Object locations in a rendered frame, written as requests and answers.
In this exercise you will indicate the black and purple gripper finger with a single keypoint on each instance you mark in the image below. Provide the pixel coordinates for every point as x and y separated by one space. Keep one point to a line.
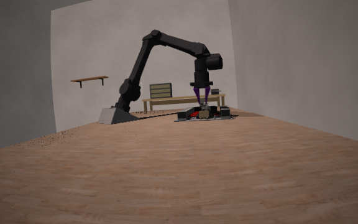
206 93
197 90

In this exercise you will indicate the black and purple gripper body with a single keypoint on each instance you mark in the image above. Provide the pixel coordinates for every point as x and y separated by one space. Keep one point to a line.
201 79

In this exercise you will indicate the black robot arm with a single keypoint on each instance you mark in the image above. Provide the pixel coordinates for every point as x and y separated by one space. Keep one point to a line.
130 89

